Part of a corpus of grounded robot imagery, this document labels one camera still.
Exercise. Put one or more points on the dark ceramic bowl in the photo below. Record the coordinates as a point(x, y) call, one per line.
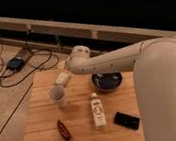
point(106, 82)

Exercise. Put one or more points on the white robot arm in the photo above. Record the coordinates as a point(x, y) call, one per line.
point(153, 64)

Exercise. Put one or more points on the white plastic bottle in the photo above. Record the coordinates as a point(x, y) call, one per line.
point(97, 110)

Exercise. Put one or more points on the white paper cup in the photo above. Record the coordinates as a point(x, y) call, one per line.
point(57, 96)

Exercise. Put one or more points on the wooden square table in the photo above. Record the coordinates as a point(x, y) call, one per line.
point(77, 115)

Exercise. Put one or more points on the black rectangular case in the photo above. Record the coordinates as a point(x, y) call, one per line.
point(126, 121)

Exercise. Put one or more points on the blue power adapter box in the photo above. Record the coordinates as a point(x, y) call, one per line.
point(15, 64)

